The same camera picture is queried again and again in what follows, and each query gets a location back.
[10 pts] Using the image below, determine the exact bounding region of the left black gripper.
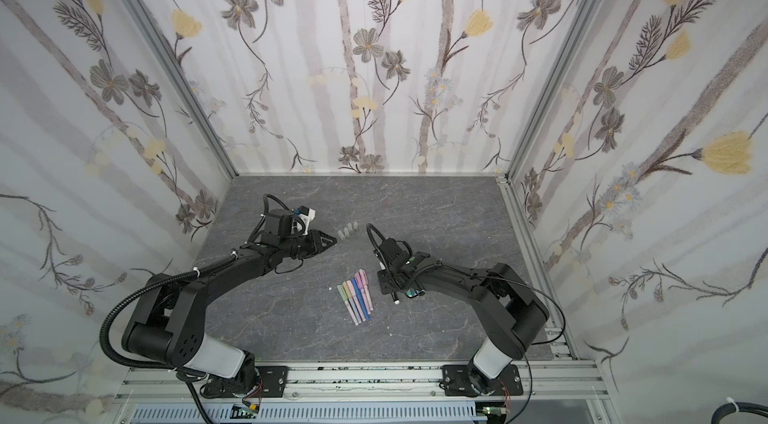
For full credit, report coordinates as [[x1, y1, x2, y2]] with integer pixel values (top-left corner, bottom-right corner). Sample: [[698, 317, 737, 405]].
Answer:
[[280, 230, 339, 259]]

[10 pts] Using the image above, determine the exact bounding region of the pink speckled pen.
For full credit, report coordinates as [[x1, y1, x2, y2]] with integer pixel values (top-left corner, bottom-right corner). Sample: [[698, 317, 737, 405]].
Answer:
[[358, 269, 373, 312]]

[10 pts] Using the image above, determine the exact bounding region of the purple cap pink pen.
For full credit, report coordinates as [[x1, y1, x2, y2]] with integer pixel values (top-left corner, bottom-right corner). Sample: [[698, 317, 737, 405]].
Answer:
[[355, 270, 371, 315]]

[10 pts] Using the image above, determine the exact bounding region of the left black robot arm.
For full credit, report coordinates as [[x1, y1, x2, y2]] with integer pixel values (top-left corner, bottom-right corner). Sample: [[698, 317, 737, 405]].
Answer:
[[121, 230, 337, 394]]

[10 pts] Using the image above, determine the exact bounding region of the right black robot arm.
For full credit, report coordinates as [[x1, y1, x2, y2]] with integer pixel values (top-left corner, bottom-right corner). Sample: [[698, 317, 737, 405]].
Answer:
[[373, 238, 550, 397]]

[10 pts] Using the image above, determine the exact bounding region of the tan cap blue pen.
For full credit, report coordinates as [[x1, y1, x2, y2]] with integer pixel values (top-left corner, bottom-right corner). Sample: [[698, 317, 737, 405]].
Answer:
[[342, 281, 363, 325]]

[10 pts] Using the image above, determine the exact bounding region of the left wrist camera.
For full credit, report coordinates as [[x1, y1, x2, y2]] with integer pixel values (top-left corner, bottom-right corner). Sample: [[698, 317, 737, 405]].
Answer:
[[272, 206, 316, 236]]

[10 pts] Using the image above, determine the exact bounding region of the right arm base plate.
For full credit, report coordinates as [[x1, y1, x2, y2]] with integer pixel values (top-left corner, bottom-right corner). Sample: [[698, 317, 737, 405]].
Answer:
[[438, 364, 524, 398]]

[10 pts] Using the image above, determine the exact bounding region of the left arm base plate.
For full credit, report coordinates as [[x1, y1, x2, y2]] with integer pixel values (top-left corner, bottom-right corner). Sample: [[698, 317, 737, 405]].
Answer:
[[200, 365, 289, 401]]

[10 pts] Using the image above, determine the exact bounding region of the white perforated cable duct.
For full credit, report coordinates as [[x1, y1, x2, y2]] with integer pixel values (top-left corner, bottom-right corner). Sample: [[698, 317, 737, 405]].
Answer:
[[130, 402, 487, 424]]

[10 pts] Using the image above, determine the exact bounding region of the aluminium mounting rail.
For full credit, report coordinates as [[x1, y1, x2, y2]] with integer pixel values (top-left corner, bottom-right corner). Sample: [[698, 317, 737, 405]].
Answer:
[[115, 360, 609, 403]]

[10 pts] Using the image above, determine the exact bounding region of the black corrugated cable hose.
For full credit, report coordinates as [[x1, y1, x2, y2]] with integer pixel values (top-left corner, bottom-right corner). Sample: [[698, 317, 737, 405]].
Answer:
[[98, 255, 241, 371]]

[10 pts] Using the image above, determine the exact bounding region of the black cable coil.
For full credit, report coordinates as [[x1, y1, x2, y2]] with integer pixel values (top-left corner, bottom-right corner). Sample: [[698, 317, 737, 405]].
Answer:
[[710, 401, 768, 424]]

